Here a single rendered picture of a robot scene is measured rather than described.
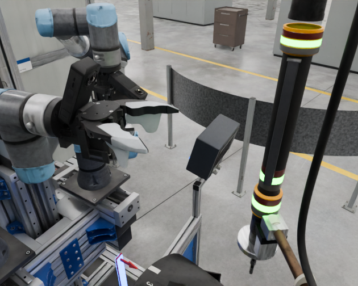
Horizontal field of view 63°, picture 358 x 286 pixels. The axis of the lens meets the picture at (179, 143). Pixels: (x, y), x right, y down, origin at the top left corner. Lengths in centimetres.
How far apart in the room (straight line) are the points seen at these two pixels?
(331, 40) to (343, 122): 433
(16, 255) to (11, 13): 150
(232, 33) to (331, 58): 219
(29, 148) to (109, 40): 36
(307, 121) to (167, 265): 181
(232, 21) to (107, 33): 655
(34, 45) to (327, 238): 260
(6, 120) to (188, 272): 57
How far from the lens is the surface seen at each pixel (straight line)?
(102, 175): 131
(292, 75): 37
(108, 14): 82
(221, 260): 235
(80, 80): 46
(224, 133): 129
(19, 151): 63
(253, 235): 54
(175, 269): 85
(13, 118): 58
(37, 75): 233
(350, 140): 261
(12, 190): 122
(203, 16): 1025
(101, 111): 49
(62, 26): 93
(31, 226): 134
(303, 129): 245
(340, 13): 662
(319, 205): 298
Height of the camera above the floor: 188
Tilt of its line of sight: 32 degrees down
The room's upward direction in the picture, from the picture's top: straight up
